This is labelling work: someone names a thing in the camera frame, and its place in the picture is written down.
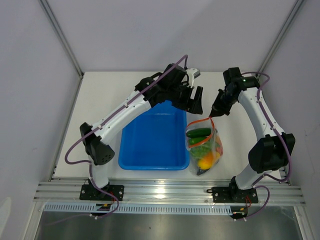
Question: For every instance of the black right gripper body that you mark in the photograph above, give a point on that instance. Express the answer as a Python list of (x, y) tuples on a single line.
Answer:
[(224, 102)]

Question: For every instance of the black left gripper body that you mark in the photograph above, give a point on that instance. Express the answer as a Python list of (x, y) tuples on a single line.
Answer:
[(182, 98)]

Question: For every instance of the dark green cucumber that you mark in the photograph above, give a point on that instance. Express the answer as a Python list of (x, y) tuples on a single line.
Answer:
[(199, 132)]

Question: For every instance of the clear zip top bag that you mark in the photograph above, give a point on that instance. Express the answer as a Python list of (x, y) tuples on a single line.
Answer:
[(205, 122)]

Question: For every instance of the green grape bunch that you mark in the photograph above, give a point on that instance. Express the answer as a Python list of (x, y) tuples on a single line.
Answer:
[(200, 151)]

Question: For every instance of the green chili pepper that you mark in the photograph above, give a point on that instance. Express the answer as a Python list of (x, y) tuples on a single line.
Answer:
[(195, 141)]

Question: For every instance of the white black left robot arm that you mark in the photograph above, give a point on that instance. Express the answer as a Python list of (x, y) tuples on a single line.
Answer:
[(175, 84)]

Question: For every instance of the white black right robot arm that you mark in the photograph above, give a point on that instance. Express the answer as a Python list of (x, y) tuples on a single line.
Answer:
[(273, 148)]

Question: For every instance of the blue plastic tray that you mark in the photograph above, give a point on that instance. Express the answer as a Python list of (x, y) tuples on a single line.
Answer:
[(155, 141)]

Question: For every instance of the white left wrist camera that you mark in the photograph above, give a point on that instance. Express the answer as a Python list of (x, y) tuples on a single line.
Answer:
[(192, 74)]

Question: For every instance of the aluminium mounting rail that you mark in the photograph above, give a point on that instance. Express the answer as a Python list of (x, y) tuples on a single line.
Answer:
[(167, 192)]

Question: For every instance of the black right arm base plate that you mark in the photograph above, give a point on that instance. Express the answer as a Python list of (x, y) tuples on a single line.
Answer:
[(228, 195)]

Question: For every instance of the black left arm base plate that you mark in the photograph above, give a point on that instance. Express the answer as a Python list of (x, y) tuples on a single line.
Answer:
[(89, 193)]

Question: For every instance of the white slotted cable duct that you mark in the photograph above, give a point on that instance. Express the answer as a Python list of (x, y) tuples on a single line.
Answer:
[(130, 208)]

